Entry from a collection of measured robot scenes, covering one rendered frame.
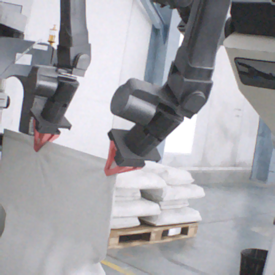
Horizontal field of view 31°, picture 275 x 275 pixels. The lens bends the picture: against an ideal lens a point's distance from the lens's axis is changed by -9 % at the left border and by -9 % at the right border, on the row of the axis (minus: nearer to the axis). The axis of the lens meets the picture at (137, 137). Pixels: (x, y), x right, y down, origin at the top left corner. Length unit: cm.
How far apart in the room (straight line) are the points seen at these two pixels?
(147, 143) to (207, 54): 21
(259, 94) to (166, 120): 47
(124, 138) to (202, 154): 759
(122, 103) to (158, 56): 650
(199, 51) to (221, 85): 788
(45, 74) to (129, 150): 30
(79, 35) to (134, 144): 33
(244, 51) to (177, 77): 40
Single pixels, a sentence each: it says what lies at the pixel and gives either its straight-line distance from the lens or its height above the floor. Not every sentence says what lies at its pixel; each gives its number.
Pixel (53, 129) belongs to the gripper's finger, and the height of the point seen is 111.
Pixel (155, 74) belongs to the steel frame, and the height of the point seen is 156.
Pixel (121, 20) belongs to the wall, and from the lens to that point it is 706.
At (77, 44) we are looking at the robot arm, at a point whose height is 132.
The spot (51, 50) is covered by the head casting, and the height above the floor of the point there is 132.
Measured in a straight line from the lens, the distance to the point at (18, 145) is 136.
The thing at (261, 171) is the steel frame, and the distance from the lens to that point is 994.
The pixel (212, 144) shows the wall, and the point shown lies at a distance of 873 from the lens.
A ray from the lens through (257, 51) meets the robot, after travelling 126.
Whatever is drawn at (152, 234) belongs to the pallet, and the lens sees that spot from 450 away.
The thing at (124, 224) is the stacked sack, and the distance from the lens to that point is 431.
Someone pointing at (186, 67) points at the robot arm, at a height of 128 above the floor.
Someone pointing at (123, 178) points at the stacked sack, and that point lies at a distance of 409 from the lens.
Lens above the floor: 122
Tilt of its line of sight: 4 degrees down
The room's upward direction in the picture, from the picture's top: 9 degrees clockwise
